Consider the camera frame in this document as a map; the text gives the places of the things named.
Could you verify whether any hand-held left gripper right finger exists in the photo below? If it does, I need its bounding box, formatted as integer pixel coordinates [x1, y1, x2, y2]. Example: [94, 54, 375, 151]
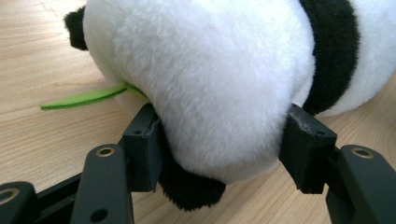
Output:
[277, 103, 339, 195]

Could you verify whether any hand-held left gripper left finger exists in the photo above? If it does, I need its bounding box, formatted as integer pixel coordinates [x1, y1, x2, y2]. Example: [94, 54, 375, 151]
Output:
[121, 102, 163, 193]

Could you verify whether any panda plush toy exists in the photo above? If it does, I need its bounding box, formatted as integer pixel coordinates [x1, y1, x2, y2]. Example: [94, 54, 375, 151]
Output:
[39, 0, 396, 213]

